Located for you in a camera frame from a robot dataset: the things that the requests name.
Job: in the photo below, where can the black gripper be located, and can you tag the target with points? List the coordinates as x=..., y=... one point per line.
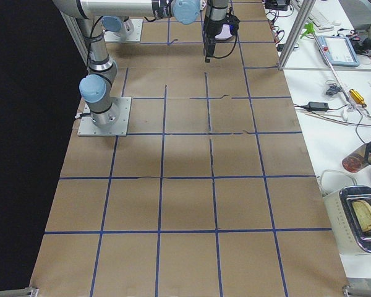
x=211, y=30

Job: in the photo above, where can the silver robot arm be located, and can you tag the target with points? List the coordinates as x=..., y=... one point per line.
x=92, y=18
x=217, y=15

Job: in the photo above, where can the white keyboard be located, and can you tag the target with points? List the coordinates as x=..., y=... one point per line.
x=321, y=23

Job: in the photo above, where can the black power adapter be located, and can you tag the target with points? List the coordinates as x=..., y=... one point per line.
x=318, y=106

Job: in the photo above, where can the teach pendant tablet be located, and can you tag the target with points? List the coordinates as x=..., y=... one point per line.
x=340, y=51

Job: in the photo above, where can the wooden chopstick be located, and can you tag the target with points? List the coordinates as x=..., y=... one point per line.
x=319, y=116

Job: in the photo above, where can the yellow screwdriver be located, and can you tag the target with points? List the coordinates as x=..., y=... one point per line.
x=357, y=97

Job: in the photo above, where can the brown paper table cover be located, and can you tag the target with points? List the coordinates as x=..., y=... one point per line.
x=211, y=193

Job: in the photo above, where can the glass bottle black cap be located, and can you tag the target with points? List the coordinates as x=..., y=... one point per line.
x=358, y=159

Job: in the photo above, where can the white toaster with bread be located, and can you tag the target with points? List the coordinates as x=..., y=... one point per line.
x=349, y=211

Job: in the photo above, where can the aluminium frame post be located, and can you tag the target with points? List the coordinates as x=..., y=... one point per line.
x=295, y=31

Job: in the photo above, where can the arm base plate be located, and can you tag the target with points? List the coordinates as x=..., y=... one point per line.
x=113, y=122
x=132, y=36

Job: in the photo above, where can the green handled reacher tool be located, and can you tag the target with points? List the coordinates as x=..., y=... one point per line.
x=352, y=104

